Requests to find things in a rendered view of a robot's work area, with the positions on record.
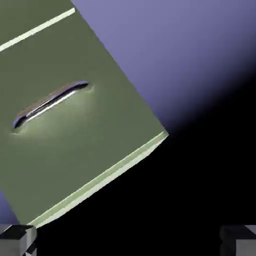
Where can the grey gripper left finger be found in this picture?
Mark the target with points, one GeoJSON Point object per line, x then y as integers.
{"type": "Point", "coordinates": [16, 241]}

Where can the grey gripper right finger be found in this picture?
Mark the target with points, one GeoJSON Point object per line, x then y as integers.
{"type": "Point", "coordinates": [240, 240]}

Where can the green painted cabinet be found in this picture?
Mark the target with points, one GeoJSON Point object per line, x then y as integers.
{"type": "Point", "coordinates": [80, 140]}

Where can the plain green drawer front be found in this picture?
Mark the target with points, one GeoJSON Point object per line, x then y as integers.
{"type": "Point", "coordinates": [26, 18]}

